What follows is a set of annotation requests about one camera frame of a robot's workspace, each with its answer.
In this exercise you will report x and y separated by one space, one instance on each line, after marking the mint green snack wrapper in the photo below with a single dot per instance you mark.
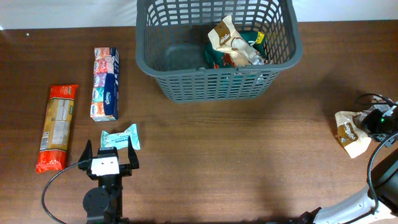
121 140

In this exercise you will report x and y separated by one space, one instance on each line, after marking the beige brown snack pouch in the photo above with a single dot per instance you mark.
354 140
225 38

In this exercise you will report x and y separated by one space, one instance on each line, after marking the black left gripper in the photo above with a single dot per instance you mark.
125 170

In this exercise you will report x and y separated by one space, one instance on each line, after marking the green snack bag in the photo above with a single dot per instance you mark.
255 39

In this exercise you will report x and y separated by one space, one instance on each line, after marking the grey plastic basket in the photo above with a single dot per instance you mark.
171 38

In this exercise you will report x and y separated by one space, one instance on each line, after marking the orange spaghetti pasta package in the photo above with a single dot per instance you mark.
56 131

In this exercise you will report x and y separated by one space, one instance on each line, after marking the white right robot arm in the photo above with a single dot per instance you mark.
378 199

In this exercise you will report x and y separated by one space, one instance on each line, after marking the Kleenex tissue multipack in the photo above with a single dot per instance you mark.
105 94

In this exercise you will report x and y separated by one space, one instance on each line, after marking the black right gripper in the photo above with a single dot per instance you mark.
368 120

